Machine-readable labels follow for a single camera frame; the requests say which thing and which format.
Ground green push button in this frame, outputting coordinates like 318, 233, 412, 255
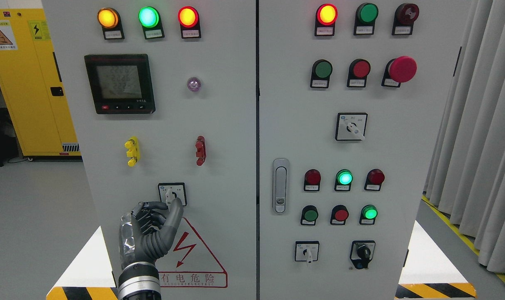
300, 205, 318, 226
310, 59, 333, 89

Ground amber indicator lamp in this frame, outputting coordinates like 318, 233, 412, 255
97, 7, 125, 40

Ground dark red buzzer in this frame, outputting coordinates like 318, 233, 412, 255
391, 2, 420, 36

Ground dark red lamp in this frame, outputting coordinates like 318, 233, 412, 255
303, 169, 321, 192
364, 169, 385, 192

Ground grey electrical control cabinet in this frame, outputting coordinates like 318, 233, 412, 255
42, 0, 474, 300

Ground yellow safety storage cabinet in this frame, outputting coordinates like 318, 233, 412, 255
0, 8, 81, 158

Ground lit green indicator lamp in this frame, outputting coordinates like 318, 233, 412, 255
138, 6, 165, 40

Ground green push button upper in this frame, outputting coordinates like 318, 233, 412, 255
310, 59, 333, 89

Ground lit green lamp middle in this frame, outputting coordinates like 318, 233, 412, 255
334, 169, 353, 192

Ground red emergency stop mushroom button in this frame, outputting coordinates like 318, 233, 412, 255
381, 56, 418, 88

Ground green push button lower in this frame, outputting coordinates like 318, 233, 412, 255
300, 205, 318, 226

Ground red push button upper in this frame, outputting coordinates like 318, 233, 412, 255
346, 59, 371, 88

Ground small clear signal lamp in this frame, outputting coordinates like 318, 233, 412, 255
187, 77, 202, 93

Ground lit red indicator lamp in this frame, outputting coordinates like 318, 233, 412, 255
177, 6, 201, 39

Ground red push button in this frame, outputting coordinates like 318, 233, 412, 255
346, 59, 371, 88
330, 205, 349, 225

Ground red terminal connector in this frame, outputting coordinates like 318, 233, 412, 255
195, 135, 207, 166

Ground black digital power meter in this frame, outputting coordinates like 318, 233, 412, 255
84, 54, 156, 115

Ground white selector switch right upper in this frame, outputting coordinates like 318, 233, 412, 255
335, 112, 368, 142

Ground red electric hazard sticker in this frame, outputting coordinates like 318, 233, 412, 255
157, 217, 228, 288

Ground white rotary selector switch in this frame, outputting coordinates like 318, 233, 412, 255
157, 182, 188, 207

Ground grey curtain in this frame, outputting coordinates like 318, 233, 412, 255
425, 0, 505, 275

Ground dark red lamp left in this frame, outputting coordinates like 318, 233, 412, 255
303, 169, 321, 192

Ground dark green lamp top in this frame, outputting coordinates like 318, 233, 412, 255
353, 2, 379, 36

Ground grey cabinet door handle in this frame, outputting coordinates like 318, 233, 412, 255
272, 158, 290, 214

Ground dark grey robotic hand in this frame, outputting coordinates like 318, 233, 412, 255
119, 197, 184, 269

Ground dark red lamp right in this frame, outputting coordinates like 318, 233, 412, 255
364, 169, 385, 192

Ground yellow terminal connector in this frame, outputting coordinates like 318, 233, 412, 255
124, 136, 140, 167

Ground lit red lamp right door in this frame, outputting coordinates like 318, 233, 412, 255
314, 3, 338, 37

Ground black knob selector switch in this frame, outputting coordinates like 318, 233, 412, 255
349, 240, 376, 270

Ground white selector switch right lower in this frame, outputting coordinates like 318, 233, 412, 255
294, 240, 320, 263

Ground lit green button lower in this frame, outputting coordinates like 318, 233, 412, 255
359, 205, 378, 225

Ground red push button lower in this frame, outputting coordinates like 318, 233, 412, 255
330, 205, 349, 225

